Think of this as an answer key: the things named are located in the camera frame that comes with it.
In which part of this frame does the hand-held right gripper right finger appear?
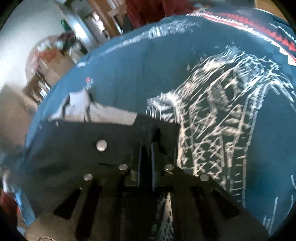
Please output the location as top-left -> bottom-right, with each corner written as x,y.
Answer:
151,141 -> 269,241

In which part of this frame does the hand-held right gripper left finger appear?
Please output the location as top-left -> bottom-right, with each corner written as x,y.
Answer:
35,144 -> 142,241

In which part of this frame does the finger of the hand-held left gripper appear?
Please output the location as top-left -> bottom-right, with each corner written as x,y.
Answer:
91,138 -> 116,166

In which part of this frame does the dark navy garment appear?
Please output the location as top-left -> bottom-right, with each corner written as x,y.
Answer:
25,89 -> 182,209

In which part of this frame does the blue printed duvet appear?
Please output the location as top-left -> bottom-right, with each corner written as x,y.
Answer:
23,7 -> 296,239

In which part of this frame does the dark slatted chair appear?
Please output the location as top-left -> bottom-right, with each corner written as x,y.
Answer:
23,72 -> 52,105

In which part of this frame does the dark wooden cabinet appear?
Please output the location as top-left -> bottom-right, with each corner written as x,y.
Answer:
0,85 -> 37,146

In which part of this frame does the grey door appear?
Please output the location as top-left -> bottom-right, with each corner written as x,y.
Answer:
59,0 -> 100,52

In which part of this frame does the wooden chair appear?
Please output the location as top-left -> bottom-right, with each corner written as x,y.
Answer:
105,0 -> 130,37

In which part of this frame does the wooden wardrobe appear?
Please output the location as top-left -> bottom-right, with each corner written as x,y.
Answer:
88,0 -> 126,40

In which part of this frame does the dark red knitted cloth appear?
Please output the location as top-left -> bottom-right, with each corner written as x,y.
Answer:
126,0 -> 201,25

